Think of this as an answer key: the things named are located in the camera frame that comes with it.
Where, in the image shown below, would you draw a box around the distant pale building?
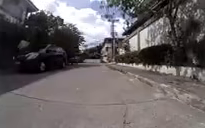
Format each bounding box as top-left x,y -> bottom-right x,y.
100,37 -> 124,63

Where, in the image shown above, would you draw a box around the utility pole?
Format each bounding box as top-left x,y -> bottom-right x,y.
107,17 -> 120,63

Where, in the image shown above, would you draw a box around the grey concrete road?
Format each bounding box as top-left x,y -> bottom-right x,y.
0,62 -> 205,128

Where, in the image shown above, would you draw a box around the dark trimmed hedge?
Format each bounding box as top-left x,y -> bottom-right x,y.
115,43 -> 205,69

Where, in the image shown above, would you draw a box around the dark green trees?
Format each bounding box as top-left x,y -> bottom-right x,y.
17,10 -> 86,60

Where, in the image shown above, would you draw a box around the dark parked car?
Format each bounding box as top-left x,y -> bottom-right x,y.
13,44 -> 69,73

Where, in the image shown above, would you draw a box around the tree with thin trunk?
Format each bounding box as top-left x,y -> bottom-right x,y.
107,0 -> 205,66

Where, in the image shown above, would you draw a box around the dark fence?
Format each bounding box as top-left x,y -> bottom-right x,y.
0,19 -> 26,72

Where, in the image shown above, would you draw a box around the building with balcony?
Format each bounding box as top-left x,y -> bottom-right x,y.
0,0 -> 40,25

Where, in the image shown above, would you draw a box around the white boundary wall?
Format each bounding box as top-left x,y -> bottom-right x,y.
117,13 -> 205,83

